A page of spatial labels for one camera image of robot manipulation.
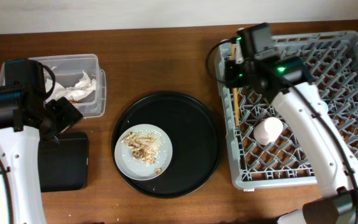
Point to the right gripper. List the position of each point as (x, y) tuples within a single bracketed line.
[(227, 70)]

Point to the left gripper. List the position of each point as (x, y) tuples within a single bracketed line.
[(68, 112)]

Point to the gold snack wrapper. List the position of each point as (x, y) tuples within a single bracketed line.
[(74, 102)]

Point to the white tissue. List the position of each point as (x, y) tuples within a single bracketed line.
[(83, 88)]

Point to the wooden chopstick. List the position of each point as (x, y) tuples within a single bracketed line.
[(235, 90)]

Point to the pink cup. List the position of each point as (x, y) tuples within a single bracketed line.
[(268, 131)]

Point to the food scraps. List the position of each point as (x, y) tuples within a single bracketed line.
[(144, 145)]

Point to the grey plate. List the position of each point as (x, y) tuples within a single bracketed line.
[(137, 171)]

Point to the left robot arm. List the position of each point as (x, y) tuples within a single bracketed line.
[(27, 117)]

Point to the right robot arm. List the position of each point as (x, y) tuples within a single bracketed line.
[(289, 87)]

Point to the clear plastic waste bin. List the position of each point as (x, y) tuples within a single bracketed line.
[(68, 70)]

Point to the grey dishwasher rack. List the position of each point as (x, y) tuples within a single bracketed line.
[(332, 58)]

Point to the black rectangular tray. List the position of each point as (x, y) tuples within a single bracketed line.
[(63, 164)]

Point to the round black serving tray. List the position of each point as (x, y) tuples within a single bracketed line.
[(195, 136)]

